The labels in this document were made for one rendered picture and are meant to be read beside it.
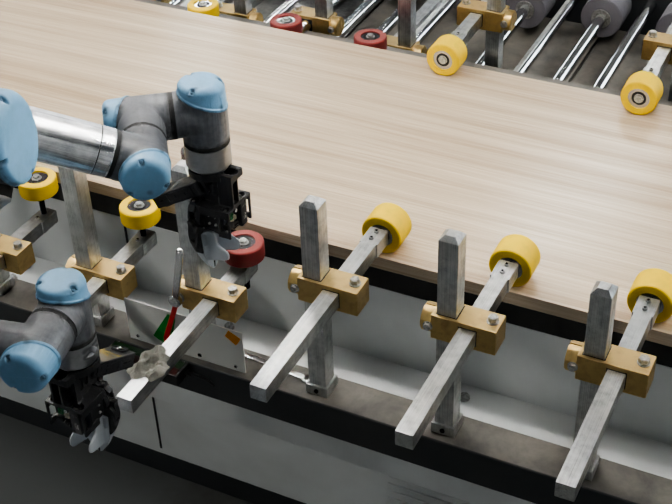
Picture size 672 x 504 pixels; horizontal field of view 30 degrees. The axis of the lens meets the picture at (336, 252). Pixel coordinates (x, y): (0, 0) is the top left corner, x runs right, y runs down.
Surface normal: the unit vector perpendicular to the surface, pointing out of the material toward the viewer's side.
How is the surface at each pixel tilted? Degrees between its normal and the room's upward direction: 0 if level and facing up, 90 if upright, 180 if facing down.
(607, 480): 0
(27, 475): 0
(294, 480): 90
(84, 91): 0
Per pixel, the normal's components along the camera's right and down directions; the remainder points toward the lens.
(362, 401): -0.04, -0.80
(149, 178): 0.17, 0.59
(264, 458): -0.44, 0.55
